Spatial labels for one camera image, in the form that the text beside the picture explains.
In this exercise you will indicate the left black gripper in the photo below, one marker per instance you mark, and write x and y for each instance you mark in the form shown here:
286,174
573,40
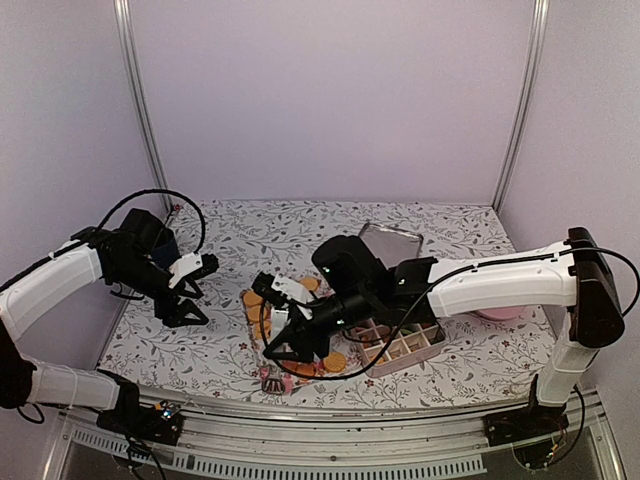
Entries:
172,316

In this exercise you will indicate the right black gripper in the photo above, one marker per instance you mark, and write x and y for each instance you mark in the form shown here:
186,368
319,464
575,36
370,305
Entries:
317,347

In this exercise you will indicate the floral cookie tray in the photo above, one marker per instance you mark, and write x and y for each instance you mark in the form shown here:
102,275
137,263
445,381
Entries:
330,368

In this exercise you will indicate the metal divided cookie tin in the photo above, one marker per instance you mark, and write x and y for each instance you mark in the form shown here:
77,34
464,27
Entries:
413,345

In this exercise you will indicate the metal tin lid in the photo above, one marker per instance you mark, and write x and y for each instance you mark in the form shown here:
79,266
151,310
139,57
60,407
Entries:
390,244

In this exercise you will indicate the metal serving tongs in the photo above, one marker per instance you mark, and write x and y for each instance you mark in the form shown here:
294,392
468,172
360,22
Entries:
273,378

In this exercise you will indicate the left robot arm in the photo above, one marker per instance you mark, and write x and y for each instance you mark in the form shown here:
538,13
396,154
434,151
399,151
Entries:
140,254

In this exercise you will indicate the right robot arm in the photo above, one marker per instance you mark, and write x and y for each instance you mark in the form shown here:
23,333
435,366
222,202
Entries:
573,274

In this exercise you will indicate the floral tablecloth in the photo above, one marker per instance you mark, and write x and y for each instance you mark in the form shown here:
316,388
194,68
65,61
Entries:
482,361

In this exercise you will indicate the dark blue cup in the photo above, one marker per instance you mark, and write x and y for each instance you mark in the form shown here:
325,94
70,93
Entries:
165,251

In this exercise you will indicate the round tan cookie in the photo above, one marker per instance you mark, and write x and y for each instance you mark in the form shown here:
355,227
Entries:
310,283

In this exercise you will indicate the pink plate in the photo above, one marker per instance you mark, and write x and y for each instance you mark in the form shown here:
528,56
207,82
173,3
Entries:
501,314

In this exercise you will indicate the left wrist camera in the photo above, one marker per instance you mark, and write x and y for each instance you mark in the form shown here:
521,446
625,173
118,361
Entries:
192,266

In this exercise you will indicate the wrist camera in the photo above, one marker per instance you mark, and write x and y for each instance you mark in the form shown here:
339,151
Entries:
192,266
280,290

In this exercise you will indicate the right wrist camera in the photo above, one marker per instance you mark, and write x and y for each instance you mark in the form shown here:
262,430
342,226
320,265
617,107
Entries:
280,290

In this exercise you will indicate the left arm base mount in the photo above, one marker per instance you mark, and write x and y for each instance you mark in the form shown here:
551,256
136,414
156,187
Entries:
161,423

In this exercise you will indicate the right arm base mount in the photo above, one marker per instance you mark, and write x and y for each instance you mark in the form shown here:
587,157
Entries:
534,432

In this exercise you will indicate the left aluminium frame post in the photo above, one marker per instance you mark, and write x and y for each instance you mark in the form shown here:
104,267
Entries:
133,72

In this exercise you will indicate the aluminium frame post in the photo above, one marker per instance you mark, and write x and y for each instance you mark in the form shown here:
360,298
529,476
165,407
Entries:
531,67
133,72

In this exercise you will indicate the right aluminium frame post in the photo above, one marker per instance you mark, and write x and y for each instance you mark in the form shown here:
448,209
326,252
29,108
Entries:
531,67

